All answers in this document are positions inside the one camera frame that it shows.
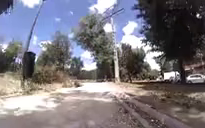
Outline utility pole with crossarm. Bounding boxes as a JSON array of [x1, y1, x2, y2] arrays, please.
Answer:
[[101, 4, 126, 84]]

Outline row of trees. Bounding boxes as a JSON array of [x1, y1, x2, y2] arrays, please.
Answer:
[[0, 30, 85, 76]]

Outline dry bush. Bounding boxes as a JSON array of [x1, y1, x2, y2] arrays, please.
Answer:
[[32, 64, 75, 85]]

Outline pale dirt path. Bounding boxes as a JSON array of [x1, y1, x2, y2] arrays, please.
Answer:
[[0, 81, 148, 128]]

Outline white vehicle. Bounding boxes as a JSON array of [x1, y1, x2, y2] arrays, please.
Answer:
[[162, 70, 181, 84]]

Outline stone kerb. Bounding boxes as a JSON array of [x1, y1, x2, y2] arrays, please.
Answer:
[[112, 91, 192, 128]]

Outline black box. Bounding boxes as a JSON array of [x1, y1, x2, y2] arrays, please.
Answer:
[[22, 50, 37, 81]]

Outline leaning pole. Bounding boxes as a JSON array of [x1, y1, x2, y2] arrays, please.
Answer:
[[24, 0, 46, 54]]

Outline large dark tree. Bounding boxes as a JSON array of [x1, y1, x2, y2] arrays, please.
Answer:
[[133, 0, 205, 84]]

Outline white car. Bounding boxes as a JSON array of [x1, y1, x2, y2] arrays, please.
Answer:
[[185, 73, 205, 85]]

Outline building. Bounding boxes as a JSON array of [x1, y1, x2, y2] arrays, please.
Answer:
[[184, 59, 205, 76]]

